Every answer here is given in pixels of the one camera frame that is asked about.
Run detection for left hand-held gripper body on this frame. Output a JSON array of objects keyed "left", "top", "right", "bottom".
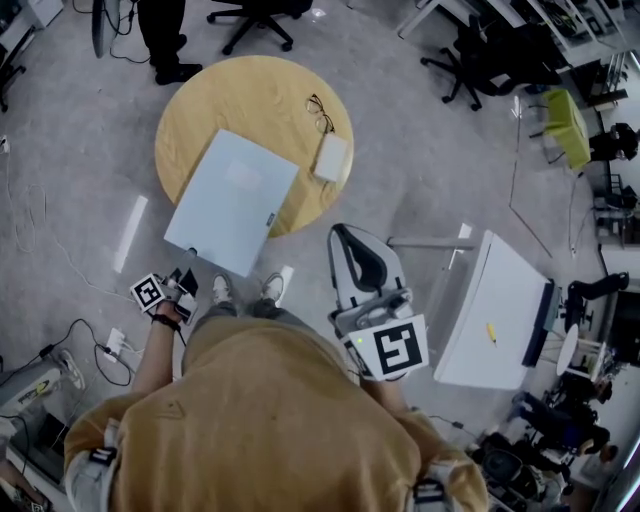
[{"left": 129, "top": 272, "right": 200, "bottom": 326}]

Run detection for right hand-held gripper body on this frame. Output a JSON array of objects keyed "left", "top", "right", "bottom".
[{"left": 327, "top": 288, "right": 431, "bottom": 384}]

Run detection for light blue board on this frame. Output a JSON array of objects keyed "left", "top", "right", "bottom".
[{"left": 163, "top": 128, "right": 301, "bottom": 279}]

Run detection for person's right forearm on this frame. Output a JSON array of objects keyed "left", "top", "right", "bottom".
[{"left": 367, "top": 377, "right": 416, "bottom": 416}]

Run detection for person's left forearm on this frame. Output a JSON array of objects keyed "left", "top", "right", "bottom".
[{"left": 129, "top": 323, "right": 177, "bottom": 399}]

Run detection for round wooden table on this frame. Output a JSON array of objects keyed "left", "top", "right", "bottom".
[{"left": 154, "top": 54, "right": 355, "bottom": 240}]

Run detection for person's left hand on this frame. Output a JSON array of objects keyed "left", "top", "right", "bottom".
[{"left": 152, "top": 298, "right": 182, "bottom": 324}]

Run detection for person's left shoe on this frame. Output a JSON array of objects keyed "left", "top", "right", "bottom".
[{"left": 211, "top": 272, "right": 235, "bottom": 305}]

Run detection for person's shoe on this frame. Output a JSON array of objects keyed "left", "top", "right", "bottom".
[
  {"left": 211, "top": 272, "right": 235, "bottom": 305},
  {"left": 58, "top": 349, "right": 86, "bottom": 390},
  {"left": 260, "top": 272, "right": 285, "bottom": 304}
]

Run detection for person's grey trousers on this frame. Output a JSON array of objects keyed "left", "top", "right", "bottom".
[{"left": 192, "top": 298, "right": 321, "bottom": 332}]

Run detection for person's right shoe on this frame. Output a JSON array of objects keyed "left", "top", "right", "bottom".
[{"left": 260, "top": 272, "right": 285, "bottom": 304}]

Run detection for white rectangular table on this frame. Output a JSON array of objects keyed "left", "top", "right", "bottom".
[{"left": 387, "top": 229, "right": 556, "bottom": 391}]

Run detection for small white box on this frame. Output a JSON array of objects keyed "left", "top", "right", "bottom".
[{"left": 313, "top": 132, "right": 349, "bottom": 182}]

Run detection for thin-framed eyeglasses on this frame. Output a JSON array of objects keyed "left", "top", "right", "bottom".
[{"left": 305, "top": 93, "right": 336, "bottom": 134}]

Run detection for person's tan shirt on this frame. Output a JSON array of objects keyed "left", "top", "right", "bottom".
[{"left": 63, "top": 314, "right": 489, "bottom": 512}]

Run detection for round white stool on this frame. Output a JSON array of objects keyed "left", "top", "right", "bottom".
[{"left": 556, "top": 323, "right": 580, "bottom": 376}]

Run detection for green table cover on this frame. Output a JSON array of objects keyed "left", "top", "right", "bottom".
[{"left": 542, "top": 88, "right": 591, "bottom": 171}]

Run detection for black office chair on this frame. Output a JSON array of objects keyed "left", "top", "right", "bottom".
[
  {"left": 0, "top": 42, "right": 26, "bottom": 114},
  {"left": 419, "top": 14, "right": 564, "bottom": 112},
  {"left": 206, "top": 0, "right": 314, "bottom": 56}
]

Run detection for white cabinet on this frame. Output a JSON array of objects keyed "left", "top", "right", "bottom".
[{"left": 24, "top": 0, "right": 64, "bottom": 29}]

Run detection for black floor cable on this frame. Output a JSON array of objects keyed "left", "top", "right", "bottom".
[{"left": 0, "top": 317, "right": 134, "bottom": 389}]

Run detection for black cable with adapter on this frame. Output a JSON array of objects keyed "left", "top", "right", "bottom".
[{"left": 424, "top": 413, "right": 481, "bottom": 441}]

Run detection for white floor cable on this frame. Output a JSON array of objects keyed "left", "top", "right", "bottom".
[{"left": 0, "top": 139, "right": 136, "bottom": 306}]

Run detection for person's right shoulder strap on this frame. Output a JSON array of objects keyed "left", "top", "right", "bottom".
[{"left": 409, "top": 462, "right": 466, "bottom": 512}]

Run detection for person's shoulder strap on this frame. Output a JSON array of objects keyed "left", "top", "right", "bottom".
[
  {"left": 64, "top": 439, "right": 121, "bottom": 512},
  {"left": 409, "top": 462, "right": 466, "bottom": 512}
]

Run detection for person's left shoulder strap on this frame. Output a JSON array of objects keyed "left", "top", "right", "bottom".
[{"left": 64, "top": 439, "right": 121, "bottom": 512}]

